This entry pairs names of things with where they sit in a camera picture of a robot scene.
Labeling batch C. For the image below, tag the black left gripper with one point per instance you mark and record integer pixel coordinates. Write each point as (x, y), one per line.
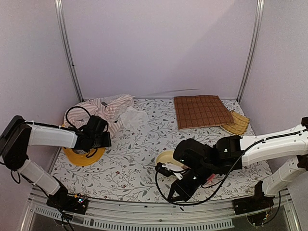
(107, 142)

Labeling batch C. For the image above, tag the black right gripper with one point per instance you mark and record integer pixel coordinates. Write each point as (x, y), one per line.
(182, 191)

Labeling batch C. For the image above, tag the pink striped pet tent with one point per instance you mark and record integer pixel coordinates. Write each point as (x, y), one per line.
(119, 111)

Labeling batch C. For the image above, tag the white tent pole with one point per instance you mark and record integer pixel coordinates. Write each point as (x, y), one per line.
(170, 91)

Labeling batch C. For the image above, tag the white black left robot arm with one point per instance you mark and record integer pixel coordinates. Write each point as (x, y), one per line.
(19, 135)

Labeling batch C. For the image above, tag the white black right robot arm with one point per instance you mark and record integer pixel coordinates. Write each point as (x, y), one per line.
(235, 152)

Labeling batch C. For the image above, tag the cream pet bowl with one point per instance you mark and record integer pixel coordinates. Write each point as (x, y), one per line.
(166, 157)

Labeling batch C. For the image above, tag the pink pet bowl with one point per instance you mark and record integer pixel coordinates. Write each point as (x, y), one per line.
(208, 182)

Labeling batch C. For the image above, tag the yellow double bowl holder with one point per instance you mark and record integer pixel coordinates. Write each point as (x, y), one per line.
(81, 154)

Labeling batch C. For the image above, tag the brown woven mat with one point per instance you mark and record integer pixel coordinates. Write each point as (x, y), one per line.
(201, 112)

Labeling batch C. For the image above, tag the yellow bamboo mat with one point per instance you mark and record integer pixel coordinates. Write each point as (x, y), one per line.
(240, 125)

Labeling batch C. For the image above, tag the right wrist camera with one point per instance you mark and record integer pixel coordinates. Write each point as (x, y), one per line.
(168, 169)

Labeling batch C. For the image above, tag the aluminium front rail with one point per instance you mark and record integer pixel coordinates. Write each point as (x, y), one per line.
(155, 215)

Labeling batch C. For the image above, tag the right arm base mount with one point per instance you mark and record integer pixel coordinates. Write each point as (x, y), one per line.
(253, 203)

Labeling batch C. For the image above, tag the left aluminium frame post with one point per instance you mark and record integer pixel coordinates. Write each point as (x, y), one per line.
(67, 49)

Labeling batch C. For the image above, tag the aluminium frame post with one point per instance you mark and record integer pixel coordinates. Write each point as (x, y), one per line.
(252, 49)
(67, 49)

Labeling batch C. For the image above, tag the right aluminium frame post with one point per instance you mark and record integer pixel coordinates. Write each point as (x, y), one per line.
(252, 49)

